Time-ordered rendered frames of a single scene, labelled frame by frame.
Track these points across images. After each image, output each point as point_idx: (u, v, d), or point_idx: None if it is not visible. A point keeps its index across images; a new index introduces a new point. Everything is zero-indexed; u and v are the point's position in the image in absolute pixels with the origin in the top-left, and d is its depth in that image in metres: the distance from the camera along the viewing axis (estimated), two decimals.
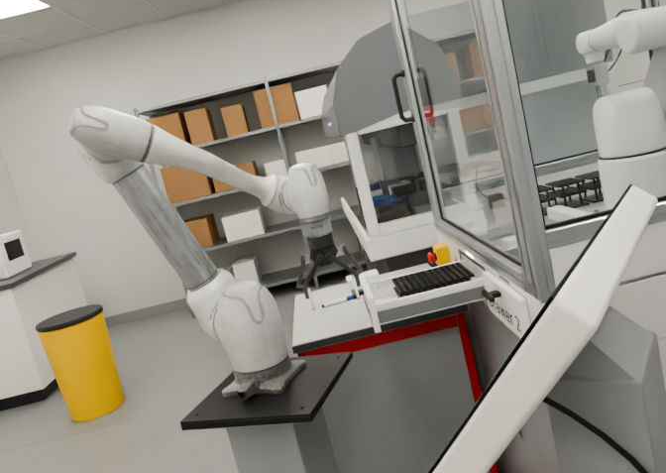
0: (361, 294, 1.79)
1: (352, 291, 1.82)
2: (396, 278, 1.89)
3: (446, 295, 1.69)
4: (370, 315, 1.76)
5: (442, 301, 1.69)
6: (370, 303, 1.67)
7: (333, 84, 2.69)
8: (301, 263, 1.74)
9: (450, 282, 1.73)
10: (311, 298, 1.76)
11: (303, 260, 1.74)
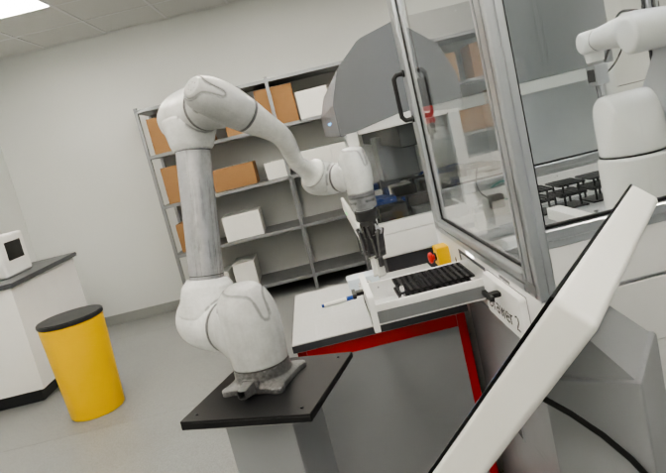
0: (361, 294, 1.79)
1: (352, 291, 1.82)
2: (396, 278, 1.89)
3: (446, 295, 1.69)
4: (370, 315, 1.76)
5: (442, 301, 1.69)
6: (370, 303, 1.66)
7: (333, 84, 2.69)
8: (358, 234, 2.07)
9: (450, 282, 1.73)
10: (372, 267, 2.05)
11: (358, 231, 2.06)
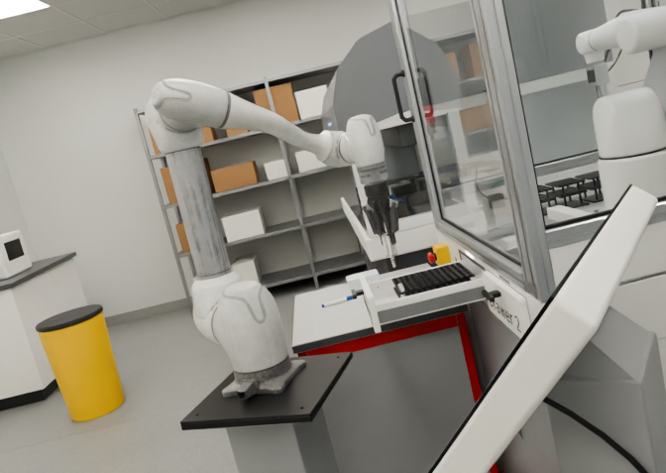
0: (361, 294, 1.79)
1: (352, 291, 1.82)
2: (396, 278, 1.89)
3: (446, 295, 1.69)
4: (370, 315, 1.76)
5: (442, 301, 1.69)
6: (370, 303, 1.66)
7: (333, 84, 2.69)
8: (365, 212, 1.91)
9: (450, 282, 1.73)
10: (385, 246, 1.89)
11: (365, 209, 1.90)
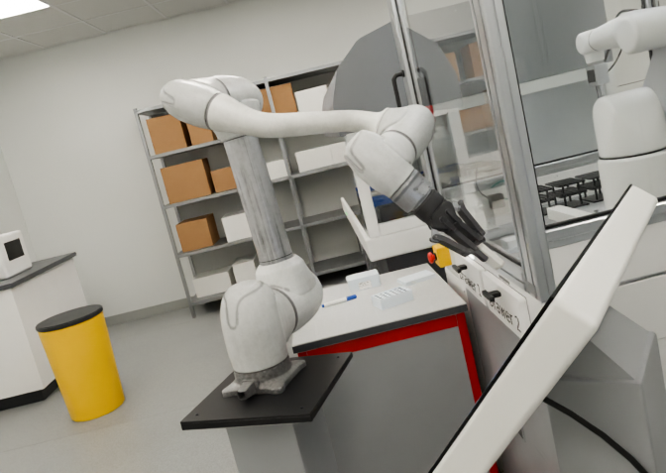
0: (464, 268, 1.80)
1: (454, 266, 1.82)
2: None
3: None
4: (475, 290, 1.76)
5: None
6: (481, 276, 1.67)
7: (333, 84, 2.69)
8: (442, 239, 1.34)
9: None
10: (492, 255, 1.36)
11: (438, 236, 1.34)
